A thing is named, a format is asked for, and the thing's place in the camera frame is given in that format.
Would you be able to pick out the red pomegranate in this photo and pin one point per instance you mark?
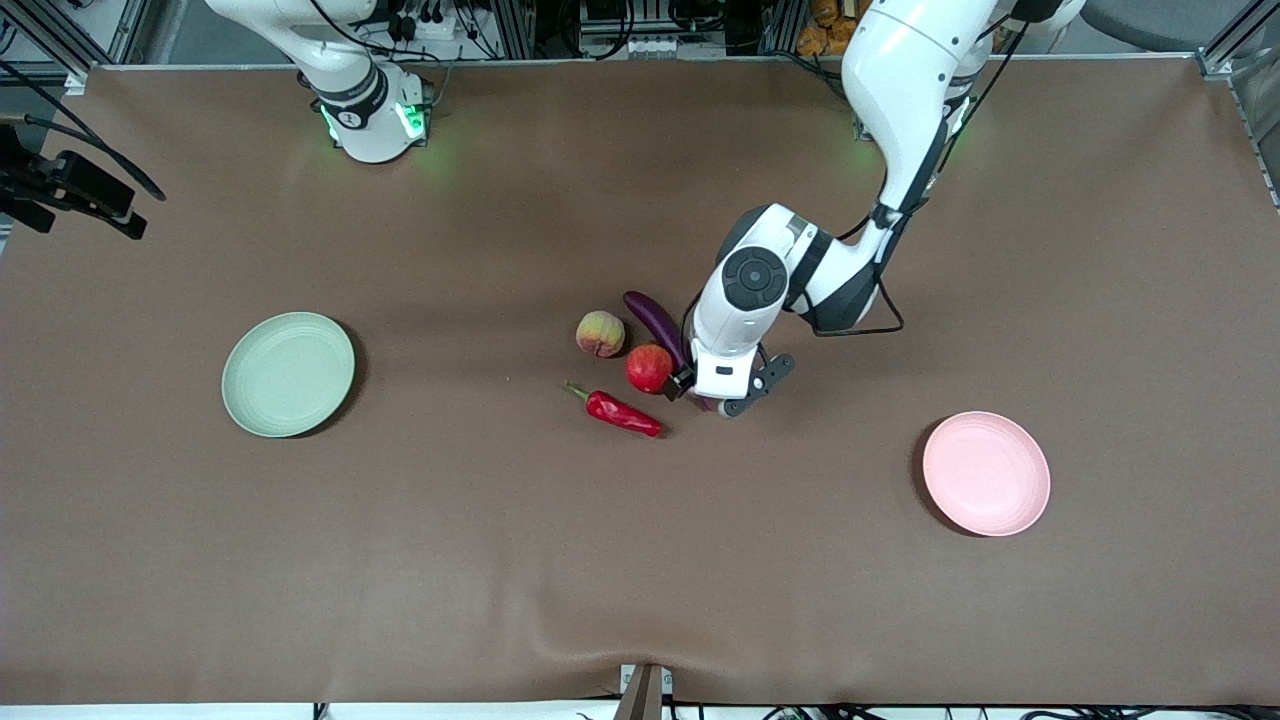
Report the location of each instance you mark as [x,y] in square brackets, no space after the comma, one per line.
[648,368]

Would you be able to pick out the red chili pepper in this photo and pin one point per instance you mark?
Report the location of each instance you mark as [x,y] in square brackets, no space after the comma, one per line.
[620,412]

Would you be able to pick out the long purple eggplant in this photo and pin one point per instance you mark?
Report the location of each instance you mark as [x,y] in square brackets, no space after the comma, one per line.
[650,315]

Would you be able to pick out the yellow pink peach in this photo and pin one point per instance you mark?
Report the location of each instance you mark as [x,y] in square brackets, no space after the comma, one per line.
[600,334]

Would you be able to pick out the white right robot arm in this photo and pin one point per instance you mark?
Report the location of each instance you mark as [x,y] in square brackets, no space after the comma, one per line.
[370,130]

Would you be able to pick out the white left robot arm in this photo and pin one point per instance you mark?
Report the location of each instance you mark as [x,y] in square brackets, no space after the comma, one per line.
[900,80]

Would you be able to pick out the brown table cover sheet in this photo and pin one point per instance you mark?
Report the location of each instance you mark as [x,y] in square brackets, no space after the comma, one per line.
[640,560]

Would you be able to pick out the pale green round plate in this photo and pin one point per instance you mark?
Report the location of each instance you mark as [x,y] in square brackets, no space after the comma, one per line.
[288,375]

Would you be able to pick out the metal table clamp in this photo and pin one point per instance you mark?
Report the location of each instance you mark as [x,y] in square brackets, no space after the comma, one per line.
[645,692]

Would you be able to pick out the pink round plate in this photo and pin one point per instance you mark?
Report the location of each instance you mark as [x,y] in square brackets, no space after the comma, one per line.
[986,474]

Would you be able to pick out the white power strip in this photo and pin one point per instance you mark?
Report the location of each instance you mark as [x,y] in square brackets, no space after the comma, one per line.
[430,25]

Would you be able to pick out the pile of orange snacks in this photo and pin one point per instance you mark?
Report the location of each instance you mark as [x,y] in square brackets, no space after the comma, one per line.
[820,30]

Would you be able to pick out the grey chair seat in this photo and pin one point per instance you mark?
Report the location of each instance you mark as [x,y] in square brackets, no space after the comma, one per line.
[1150,20]

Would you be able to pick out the aluminium frame profile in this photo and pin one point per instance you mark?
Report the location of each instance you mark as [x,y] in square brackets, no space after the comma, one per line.
[1235,45]
[60,40]

